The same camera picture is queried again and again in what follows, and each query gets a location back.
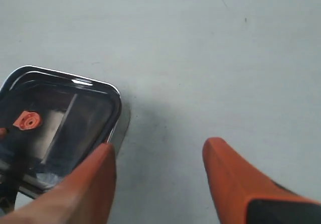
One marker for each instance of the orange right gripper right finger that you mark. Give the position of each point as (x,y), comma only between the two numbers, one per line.
(243,194)

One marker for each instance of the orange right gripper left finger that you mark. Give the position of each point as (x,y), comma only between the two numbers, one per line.
(84,196)

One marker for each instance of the stainless steel lunch box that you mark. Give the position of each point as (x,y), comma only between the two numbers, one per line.
(118,128)

